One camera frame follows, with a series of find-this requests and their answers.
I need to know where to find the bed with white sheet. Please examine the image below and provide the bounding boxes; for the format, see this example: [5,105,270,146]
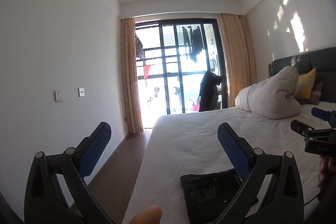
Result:
[122,101,336,224]

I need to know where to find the person's left hand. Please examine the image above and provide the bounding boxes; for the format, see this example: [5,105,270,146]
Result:
[129,205,163,224]

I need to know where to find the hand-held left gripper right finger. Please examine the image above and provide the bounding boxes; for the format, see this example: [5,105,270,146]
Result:
[210,123,305,224]

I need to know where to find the thin black cable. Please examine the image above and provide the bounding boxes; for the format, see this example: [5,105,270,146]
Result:
[304,191,323,206]

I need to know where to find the draped black garment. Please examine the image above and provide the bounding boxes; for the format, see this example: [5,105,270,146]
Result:
[199,71,222,112]

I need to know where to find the hanging black trousers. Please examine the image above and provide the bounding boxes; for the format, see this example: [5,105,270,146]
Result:
[182,26,192,48]

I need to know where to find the hanging black jacket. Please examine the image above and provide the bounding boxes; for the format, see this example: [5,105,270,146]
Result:
[190,26,205,63]

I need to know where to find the beige curtain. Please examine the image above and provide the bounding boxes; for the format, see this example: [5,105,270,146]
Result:
[120,18,144,134]
[219,13,257,109]

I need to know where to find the person's right hand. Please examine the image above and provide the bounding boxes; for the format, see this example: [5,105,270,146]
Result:
[317,156,332,188]

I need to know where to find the dark patterned pillow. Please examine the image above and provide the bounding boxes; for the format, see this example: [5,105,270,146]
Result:
[298,81,324,105]

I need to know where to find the rolled grey duvet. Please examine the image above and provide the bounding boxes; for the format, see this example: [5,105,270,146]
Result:
[234,66,302,120]

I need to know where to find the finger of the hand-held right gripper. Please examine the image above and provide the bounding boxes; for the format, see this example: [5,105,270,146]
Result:
[290,119,315,136]
[311,107,336,123]

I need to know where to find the black pants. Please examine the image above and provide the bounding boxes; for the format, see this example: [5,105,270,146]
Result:
[180,168,265,224]

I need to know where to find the grey padded headboard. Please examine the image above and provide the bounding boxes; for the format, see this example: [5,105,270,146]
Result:
[268,47,336,103]

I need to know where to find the black framed sliding glass door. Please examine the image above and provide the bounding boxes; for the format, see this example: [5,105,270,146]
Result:
[134,18,227,128]

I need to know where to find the hanging red cloth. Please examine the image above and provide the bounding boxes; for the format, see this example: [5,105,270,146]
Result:
[143,65,153,81]

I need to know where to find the yellow pillow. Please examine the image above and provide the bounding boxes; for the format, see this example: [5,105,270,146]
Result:
[293,68,317,100]

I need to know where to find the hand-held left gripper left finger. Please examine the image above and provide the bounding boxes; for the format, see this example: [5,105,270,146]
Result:
[24,122,112,224]

